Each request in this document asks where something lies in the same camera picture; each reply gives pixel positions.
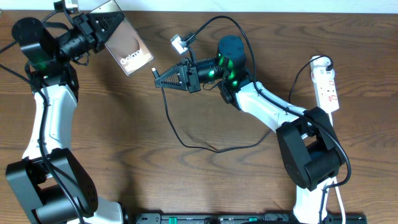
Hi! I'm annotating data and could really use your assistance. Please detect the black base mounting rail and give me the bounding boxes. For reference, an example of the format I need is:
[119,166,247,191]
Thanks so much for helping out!
[124,212,368,224]

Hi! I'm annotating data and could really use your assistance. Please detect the Galaxy S25 Ultra smartphone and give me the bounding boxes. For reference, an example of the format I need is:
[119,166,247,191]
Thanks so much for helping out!
[90,1,154,76]

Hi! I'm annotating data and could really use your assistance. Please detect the black right camera cable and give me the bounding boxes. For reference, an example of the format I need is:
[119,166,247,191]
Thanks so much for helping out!
[182,15,353,224]

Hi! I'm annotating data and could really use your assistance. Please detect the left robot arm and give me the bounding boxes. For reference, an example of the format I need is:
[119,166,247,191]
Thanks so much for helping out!
[6,12,129,223]

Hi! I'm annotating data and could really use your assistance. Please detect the white power strip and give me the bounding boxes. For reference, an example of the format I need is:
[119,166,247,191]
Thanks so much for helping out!
[310,55,339,113]

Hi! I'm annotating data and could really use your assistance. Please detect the black charging cable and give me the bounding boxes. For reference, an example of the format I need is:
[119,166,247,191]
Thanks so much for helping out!
[151,55,335,154]

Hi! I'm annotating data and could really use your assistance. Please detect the white power strip cord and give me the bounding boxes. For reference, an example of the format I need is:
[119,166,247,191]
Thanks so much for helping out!
[328,112,347,224]

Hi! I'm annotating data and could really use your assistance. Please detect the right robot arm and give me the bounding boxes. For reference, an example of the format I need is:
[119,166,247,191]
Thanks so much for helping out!
[152,35,349,223]

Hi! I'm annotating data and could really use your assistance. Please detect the black left camera cable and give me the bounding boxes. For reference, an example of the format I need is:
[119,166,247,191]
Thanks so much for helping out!
[0,1,86,224]

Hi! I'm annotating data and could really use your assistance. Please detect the black camera cable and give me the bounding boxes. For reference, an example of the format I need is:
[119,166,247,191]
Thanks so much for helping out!
[0,1,86,224]
[182,15,353,224]

